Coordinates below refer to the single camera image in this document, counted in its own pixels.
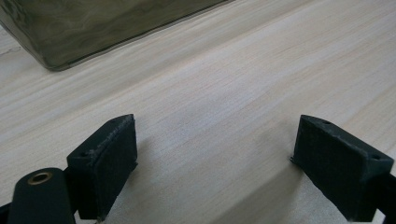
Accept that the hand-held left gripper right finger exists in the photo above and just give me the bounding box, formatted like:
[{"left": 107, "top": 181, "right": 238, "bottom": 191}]
[{"left": 290, "top": 114, "right": 395, "bottom": 223}]

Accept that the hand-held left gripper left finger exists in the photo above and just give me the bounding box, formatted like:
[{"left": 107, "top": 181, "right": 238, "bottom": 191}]
[{"left": 65, "top": 113, "right": 139, "bottom": 222}]

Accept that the translucent grey plastic box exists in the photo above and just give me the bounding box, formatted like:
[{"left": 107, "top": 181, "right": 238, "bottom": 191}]
[{"left": 0, "top": 0, "right": 233, "bottom": 72}]

